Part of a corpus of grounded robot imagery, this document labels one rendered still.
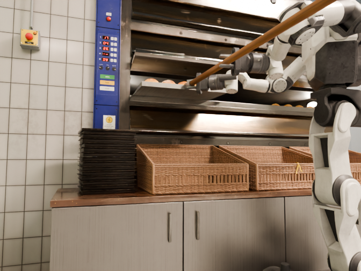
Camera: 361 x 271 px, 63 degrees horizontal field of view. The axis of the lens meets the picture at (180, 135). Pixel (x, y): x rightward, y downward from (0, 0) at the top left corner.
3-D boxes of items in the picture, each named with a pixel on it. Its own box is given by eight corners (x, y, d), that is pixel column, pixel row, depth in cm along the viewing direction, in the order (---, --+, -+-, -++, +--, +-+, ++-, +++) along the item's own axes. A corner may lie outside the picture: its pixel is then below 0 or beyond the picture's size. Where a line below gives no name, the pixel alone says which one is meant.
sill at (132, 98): (128, 102, 201) (128, 96, 201) (333, 115, 259) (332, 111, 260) (129, 100, 195) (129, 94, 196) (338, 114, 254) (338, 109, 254)
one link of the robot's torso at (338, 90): (355, 129, 151) (353, 94, 152) (379, 126, 138) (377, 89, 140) (311, 127, 142) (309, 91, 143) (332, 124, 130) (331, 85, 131)
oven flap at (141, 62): (135, 55, 184) (129, 70, 202) (352, 80, 242) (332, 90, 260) (135, 51, 184) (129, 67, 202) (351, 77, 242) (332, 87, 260)
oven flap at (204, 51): (131, 56, 197) (130, 32, 205) (337, 79, 255) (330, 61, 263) (132, 51, 193) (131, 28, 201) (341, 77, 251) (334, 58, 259)
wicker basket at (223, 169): (134, 186, 191) (135, 143, 193) (213, 184, 209) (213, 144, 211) (151, 195, 145) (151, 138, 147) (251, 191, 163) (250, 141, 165)
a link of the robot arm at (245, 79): (224, 73, 170) (246, 77, 172) (224, 87, 167) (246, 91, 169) (228, 68, 163) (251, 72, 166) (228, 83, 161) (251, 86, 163)
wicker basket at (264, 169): (217, 183, 210) (217, 144, 212) (282, 182, 229) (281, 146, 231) (256, 191, 164) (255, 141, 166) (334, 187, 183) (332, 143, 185)
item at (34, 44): (21, 49, 176) (22, 32, 177) (40, 50, 180) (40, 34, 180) (19, 44, 169) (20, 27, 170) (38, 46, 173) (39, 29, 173)
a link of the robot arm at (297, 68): (274, 92, 178) (303, 65, 172) (282, 99, 166) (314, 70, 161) (262, 80, 174) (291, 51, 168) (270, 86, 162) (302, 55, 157)
